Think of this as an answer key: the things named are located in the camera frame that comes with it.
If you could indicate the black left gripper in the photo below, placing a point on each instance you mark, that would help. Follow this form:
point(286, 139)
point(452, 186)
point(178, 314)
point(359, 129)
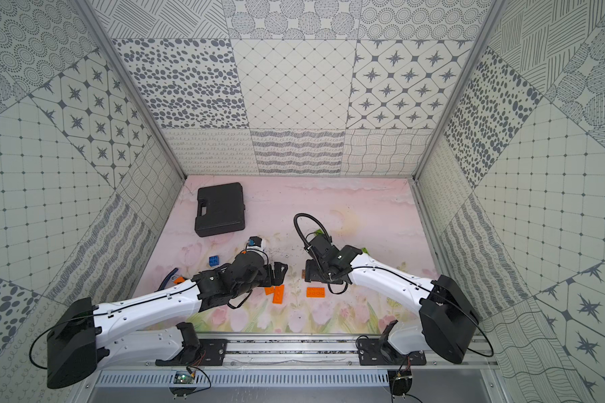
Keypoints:
point(273, 274)

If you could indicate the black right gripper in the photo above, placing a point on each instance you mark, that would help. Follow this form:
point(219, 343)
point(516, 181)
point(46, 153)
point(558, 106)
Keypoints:
point(312, 273)

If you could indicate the orange 2x4 lego plate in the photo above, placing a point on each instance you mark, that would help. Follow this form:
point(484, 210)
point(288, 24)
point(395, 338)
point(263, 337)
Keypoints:
point(315, 292)

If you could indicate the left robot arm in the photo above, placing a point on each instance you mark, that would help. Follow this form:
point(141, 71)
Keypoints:
point(85, 335)

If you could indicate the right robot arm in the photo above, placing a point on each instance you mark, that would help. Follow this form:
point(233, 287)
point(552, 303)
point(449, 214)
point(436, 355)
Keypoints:
point(448, 320)

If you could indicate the blue square lego brick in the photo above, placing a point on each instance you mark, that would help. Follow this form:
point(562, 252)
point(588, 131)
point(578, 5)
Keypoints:
point(213, 261)

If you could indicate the black plastic case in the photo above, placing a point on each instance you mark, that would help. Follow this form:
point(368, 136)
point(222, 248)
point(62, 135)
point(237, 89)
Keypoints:
point(221, 209)

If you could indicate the green circuit board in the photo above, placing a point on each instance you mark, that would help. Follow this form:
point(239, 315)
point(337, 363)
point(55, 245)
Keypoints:
point(184, 380)

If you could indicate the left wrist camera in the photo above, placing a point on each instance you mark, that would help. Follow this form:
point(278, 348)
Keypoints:
point(254, 243)

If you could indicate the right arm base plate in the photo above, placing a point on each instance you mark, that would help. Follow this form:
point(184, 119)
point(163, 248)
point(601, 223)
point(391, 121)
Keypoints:
point(374, 352)

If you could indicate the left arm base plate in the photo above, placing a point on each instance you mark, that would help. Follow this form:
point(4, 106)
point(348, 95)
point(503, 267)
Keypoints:
point(208, 352)

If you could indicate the aluminium front rail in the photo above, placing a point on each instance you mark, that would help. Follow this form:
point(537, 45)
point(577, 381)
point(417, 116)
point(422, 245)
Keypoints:
point(148, 346)

